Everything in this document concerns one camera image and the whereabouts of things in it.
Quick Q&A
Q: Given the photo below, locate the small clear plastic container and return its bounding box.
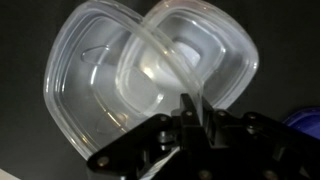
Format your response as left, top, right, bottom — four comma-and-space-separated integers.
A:
43, 0, 205, 161

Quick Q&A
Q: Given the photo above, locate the blue plastic lid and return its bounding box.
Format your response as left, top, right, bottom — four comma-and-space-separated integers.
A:
282, 106, 320, 136

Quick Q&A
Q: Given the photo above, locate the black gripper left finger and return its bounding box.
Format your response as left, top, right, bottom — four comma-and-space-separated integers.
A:
86, 92, 209, 180

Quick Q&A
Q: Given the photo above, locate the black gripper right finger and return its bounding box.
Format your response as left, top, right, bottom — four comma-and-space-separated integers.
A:
200, 95, 320, 180

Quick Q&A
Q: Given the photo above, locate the large clear plastic container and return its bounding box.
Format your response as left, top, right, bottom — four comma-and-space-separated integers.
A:
115, 0, 260, 112

